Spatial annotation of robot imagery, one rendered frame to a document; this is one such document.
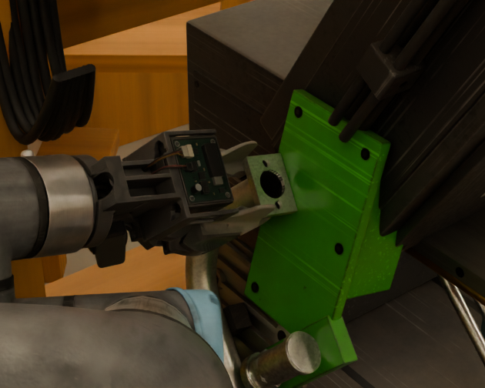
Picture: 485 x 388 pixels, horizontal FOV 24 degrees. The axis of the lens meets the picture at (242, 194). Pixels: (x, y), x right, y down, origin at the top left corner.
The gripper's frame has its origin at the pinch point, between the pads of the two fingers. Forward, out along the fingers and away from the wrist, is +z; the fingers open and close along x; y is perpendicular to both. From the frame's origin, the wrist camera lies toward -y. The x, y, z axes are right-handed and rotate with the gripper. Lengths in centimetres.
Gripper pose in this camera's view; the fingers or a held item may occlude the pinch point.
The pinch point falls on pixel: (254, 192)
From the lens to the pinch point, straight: 99.3
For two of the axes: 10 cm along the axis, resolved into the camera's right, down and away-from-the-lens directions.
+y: 6.0, -3.3, -7.3
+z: 7.6, -0.8, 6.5
